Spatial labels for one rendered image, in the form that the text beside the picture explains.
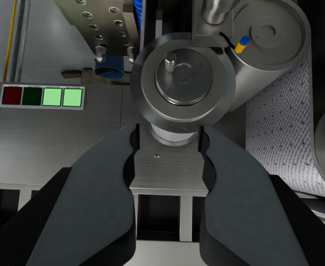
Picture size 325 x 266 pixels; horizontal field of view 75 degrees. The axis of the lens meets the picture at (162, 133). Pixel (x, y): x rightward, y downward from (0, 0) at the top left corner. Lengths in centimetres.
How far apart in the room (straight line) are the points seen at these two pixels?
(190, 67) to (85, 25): 39
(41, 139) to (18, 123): 9
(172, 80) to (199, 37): 6
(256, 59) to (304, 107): 10
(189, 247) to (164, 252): 7
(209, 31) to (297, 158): 22
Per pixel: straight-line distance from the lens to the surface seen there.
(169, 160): 61
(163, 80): 29
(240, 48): 27
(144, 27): 35
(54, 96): 71
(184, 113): 28
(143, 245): 66
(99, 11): 58
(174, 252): 66
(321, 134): 36
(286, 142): 40
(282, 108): 42
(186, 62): 30
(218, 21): 30
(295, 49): 38
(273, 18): 38
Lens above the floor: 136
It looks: 8 degrees down
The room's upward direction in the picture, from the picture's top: 178 degrees counter-clockwise
